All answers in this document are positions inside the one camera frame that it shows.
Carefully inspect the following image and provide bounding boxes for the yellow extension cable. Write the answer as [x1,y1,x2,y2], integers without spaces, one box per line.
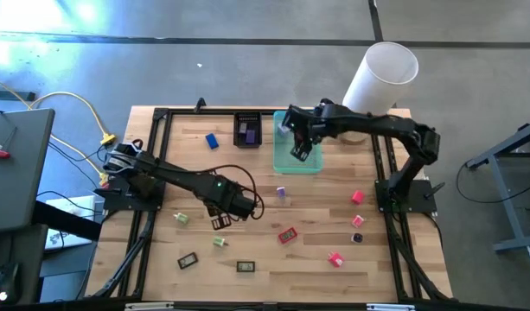
[0,73,118,187]

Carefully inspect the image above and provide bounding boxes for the black computer mouse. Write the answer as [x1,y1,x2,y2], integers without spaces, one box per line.
[0,262,22,305]

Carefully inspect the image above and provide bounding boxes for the red digital clock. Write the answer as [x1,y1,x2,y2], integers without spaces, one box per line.
[278,226,298,245]

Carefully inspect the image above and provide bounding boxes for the blue grey metal table frame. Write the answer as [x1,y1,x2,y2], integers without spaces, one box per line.
[464,118,530,255]

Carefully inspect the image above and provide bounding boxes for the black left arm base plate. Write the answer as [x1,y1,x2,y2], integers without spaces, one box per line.
[94,176,166,212]

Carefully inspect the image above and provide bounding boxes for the white frame bracket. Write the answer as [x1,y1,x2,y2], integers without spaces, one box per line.
[125,301,175,311]
[367,303,416,311]

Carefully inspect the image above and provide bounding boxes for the black desk crossbar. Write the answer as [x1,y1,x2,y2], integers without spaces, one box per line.
[30,200,103,243]

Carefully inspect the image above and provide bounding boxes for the black mesh basket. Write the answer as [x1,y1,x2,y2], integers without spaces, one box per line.
[232,111,264,149]

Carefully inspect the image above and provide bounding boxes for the black power cable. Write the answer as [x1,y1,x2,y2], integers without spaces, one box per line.
[46,140,118,174]

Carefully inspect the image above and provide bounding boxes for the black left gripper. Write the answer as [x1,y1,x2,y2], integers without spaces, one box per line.
[207,194,256,232]

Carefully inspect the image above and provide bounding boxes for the black aluminium table frame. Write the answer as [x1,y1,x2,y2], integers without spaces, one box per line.
[86,106,454,311]

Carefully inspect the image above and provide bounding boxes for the dark grey desk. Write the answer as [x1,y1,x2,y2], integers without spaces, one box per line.
[0,107,56,235]

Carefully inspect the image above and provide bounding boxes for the black clamp lever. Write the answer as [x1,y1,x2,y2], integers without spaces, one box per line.
[423,181,446,200]

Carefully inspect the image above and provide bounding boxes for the black floor cable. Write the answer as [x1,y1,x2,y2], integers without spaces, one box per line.
[456,162,530,204]

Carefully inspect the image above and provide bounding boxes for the pink usb charger with prongs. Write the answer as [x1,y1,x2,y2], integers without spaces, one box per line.
[327,251,346,269]

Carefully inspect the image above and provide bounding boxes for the black floor bar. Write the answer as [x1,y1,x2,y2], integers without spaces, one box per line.
[0,89,36,103]

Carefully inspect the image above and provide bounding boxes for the white box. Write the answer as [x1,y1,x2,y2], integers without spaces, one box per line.
[43,194,105,252]

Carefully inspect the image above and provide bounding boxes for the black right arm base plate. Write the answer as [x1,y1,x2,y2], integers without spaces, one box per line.
[374,179,438,213]

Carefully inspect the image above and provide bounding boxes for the teal translucent plastic bin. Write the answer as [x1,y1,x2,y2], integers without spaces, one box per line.
[272,110,324,175]

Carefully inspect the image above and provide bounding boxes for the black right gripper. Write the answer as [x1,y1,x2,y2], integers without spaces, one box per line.
[286,105,325,163]

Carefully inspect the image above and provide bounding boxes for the white table lamp wooden base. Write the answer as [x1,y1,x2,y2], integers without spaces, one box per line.
[337,41,420,146]

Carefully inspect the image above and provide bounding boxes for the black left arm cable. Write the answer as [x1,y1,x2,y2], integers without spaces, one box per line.
[194,163,265,221]

